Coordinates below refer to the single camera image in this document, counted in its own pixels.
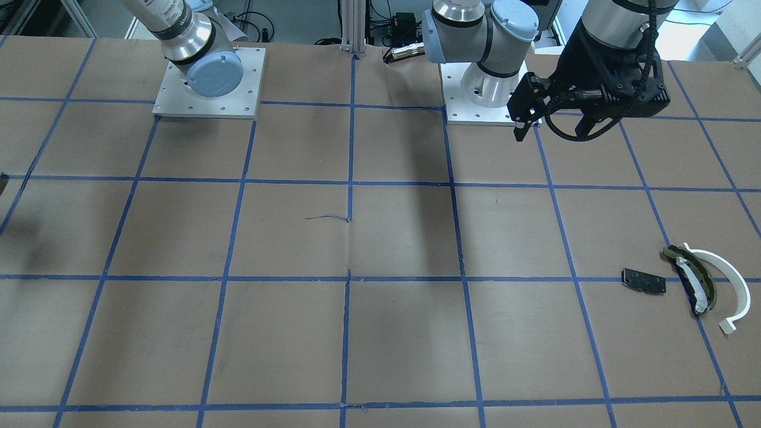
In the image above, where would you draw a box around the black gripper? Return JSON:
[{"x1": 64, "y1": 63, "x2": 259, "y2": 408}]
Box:
[{"x1": 550, "y1": 23, "x2": 669, "y2": 139}]

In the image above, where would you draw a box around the black flat plate part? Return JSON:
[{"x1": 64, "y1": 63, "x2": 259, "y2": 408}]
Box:
[{"x1": 621, "y1": 268, "x2": 666, "y2": 295}]

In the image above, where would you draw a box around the grey green brake shoe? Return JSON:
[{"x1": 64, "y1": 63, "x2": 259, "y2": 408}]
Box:
[{"x1": 662, "y1": 244, "x2": 717, "y2": 316}]

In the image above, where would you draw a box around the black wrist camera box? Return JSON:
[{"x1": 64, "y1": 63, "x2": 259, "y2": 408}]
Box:
[{"x1": 507, "y1": 71, "x2": 552, "y2": 141}]

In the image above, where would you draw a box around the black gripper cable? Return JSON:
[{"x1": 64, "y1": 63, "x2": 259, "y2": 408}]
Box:
[{"x1": 544, "y1": 0, "x2": 663, "y2": 142}]

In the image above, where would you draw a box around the white curved plastic bracket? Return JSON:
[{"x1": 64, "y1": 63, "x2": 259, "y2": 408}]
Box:
[{"x1": 683, "y1": 243, "x2": 751, "y2": 335}]

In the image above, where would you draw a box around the aluminium frame post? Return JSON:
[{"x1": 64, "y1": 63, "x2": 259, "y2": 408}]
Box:
[{"x1": 338, "y1": 1, "x2": 369, "y2": 57}]

